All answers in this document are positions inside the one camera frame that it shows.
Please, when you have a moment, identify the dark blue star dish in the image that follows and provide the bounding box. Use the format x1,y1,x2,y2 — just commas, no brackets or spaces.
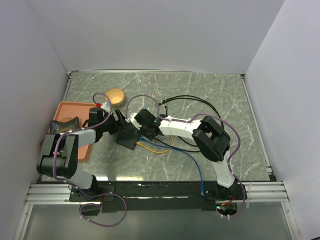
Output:
49,116,79,134

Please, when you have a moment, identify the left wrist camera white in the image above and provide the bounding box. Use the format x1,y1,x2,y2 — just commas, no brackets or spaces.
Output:
95,101,113,113

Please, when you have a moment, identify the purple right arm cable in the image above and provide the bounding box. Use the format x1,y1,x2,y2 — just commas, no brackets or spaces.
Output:
124,94,247,220

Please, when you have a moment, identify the blue ethernet cable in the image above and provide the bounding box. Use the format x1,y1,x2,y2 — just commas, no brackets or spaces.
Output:
138,136,206,196

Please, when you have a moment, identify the yellow ethernet cable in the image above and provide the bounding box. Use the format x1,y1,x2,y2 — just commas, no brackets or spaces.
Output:
136,134,174,154

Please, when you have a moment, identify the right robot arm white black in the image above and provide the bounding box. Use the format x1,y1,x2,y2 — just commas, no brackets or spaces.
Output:
129,109,236,200

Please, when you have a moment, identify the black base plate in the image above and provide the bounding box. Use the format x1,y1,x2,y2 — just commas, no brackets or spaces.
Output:
69,181,247,213

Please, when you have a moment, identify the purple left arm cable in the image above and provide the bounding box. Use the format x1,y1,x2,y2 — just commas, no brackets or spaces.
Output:
52,92,128,228

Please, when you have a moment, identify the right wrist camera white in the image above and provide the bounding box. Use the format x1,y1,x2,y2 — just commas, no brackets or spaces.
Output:
126,112,142,130

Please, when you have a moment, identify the yellow wooden bowl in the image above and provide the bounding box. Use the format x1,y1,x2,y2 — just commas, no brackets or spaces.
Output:
104,88,125,107

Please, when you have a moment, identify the black network switch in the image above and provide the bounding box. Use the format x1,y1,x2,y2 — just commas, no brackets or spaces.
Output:
115,124,141,150

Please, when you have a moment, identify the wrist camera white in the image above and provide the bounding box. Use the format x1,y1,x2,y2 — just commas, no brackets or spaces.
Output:
95,101,113,113
126,112,142,130

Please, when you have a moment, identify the aluminium frame rail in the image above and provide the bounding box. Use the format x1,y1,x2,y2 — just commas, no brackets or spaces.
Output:
243,181,289,202

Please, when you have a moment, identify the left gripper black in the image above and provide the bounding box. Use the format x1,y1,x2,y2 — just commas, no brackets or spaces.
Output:
99,109,130,135

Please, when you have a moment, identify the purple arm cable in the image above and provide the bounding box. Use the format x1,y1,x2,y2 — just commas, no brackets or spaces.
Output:
124,94,247,220
52,92,128,228

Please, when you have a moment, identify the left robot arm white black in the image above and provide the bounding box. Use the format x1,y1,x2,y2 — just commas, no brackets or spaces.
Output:
36,107,129,201

